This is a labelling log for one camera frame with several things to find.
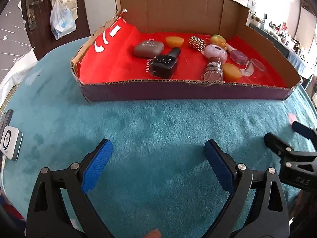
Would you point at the brown earbuds case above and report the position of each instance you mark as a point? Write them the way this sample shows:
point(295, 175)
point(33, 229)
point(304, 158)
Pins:
point(148, 49)

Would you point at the teal fleece blanket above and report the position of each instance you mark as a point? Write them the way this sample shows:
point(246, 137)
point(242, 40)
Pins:
point(153, 121)

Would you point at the white square device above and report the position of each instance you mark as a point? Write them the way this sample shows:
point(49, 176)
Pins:
point(11, 143)

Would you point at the translucent plastic bag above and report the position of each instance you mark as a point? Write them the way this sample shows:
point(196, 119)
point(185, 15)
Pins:
point(63, 22)

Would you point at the glitter bottle with round cap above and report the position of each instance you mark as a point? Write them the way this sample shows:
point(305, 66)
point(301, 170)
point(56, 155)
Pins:
point(212, 73)

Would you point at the yellow green mushroom toy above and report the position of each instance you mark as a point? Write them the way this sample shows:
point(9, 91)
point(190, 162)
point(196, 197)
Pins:
point(218, 40)

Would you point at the black phone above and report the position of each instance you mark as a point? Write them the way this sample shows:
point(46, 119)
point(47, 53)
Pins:
point(5, 119)

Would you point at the pink round device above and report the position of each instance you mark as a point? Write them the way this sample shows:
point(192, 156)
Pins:
point(215, 53)

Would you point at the cardboard box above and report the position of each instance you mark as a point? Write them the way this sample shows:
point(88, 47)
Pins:
point(173, 91)

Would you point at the purple nail polish bottle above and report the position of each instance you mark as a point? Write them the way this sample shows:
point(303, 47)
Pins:
point(239, 57)

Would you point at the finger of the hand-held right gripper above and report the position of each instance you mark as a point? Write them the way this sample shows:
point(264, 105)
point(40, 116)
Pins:
point(276, 142)
point(303, 130)

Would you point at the table with bottles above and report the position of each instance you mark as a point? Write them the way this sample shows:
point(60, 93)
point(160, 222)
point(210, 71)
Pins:
point(279, 39)

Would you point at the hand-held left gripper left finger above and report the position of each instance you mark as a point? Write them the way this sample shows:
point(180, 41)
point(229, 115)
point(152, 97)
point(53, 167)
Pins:
point(96, 168)

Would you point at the dark wooden door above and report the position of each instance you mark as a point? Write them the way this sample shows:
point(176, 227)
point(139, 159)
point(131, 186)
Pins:
point(81, 12)

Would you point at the orange half sphere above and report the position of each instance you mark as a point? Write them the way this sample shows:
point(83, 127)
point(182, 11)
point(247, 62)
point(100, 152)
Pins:
point(232, 73)
point(174, 42)

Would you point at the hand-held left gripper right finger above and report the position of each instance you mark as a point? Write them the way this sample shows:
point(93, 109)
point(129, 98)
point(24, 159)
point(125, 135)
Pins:
point(220, 166)

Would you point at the black nail polish bottle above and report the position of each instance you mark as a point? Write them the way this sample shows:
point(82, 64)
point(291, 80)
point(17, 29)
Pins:
point(163, 65)

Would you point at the clear glass cup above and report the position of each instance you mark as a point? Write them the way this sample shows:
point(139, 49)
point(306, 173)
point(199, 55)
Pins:
point(256, 67)

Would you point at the person's left hand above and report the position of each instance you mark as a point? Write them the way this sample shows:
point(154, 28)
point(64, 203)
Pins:
point(153, 234)

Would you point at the silver studded cylinder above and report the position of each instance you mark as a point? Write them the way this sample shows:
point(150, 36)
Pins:
point(197, 44)

